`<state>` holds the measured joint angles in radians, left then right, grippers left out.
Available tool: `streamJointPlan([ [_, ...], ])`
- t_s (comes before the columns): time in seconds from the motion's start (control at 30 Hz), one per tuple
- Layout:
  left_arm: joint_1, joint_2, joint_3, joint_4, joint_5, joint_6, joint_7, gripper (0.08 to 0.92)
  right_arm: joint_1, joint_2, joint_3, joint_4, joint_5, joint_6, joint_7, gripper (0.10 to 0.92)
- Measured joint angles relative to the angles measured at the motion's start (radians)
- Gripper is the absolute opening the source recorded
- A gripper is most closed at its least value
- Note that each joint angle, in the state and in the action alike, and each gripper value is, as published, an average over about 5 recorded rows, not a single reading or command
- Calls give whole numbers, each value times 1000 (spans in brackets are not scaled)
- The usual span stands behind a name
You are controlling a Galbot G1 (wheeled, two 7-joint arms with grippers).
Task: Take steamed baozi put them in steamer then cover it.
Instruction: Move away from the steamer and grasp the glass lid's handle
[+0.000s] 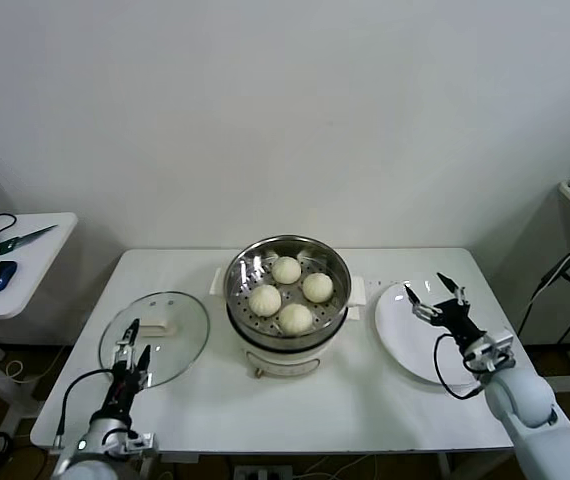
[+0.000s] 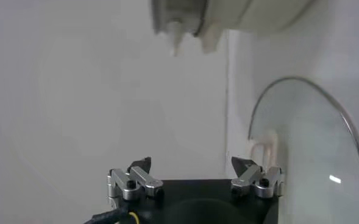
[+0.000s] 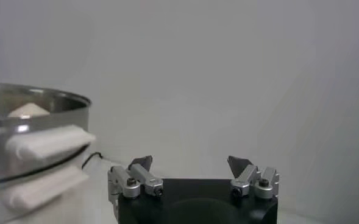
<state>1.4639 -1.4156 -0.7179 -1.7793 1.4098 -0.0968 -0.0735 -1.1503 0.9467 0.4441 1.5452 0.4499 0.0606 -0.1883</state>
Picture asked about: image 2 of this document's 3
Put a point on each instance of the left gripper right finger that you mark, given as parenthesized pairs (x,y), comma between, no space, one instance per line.
(252,179)

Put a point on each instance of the white electric cooking pot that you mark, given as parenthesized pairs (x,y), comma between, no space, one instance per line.
(258,15)

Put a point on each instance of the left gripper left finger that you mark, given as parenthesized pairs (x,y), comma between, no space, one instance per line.
(127,182)

